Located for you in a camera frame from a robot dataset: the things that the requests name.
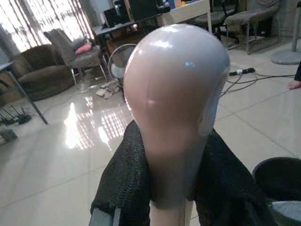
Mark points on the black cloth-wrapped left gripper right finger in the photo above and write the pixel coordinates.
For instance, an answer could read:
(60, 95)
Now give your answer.
(225, 179)

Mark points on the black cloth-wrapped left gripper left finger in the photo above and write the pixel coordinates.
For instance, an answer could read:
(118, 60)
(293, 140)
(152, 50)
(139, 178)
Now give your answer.
(128, 176)

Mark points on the white floor fan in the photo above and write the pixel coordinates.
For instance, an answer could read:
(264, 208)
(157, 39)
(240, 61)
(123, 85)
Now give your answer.
(118, 63)

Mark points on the black round bin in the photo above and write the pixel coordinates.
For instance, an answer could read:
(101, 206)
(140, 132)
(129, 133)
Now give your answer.
(279, 179)

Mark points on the crumpled paper rubbish pile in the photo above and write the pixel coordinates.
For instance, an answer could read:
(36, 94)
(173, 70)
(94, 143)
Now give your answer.
(108, 89)

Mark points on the black power strip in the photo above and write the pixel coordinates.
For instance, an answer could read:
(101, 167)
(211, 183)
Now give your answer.
(242, 71)

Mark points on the person's bare foot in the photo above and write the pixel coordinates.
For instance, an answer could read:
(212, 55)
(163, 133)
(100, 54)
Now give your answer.
(295, 84)

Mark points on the black router with antennas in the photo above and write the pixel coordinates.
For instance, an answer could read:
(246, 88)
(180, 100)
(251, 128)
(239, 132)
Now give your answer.
(18, 117)

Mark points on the small grey-green box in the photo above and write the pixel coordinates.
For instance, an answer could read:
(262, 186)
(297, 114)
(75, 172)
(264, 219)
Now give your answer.
(8, 134)

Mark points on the dark metal-legged table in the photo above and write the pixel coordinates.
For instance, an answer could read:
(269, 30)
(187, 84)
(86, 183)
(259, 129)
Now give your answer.
(28, 94)

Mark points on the brown plush armchair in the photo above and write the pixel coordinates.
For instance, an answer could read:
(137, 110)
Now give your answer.
(44, 75)

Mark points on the grey upholstered dining chair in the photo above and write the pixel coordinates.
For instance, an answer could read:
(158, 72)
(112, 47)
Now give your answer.
(70, 56)

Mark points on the pink cushion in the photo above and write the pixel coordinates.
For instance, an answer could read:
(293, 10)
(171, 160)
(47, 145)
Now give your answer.
(83, 48)

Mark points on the dark desk with computers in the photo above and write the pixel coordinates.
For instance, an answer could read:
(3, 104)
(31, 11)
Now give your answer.
(117, 30)

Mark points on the black office chair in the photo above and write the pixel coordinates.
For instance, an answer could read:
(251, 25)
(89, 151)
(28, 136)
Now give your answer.
(223, 21)

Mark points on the brown padded bench chair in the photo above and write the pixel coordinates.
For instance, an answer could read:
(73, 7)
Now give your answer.
(251, 16)

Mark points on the white table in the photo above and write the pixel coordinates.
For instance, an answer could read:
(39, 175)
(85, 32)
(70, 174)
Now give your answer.
(188, 11)

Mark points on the striped sheer curtain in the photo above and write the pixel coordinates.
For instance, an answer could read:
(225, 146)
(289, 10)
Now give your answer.
(42, 21)

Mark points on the grey round table pedestal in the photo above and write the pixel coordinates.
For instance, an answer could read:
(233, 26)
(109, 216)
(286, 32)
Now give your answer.
(285, 57)

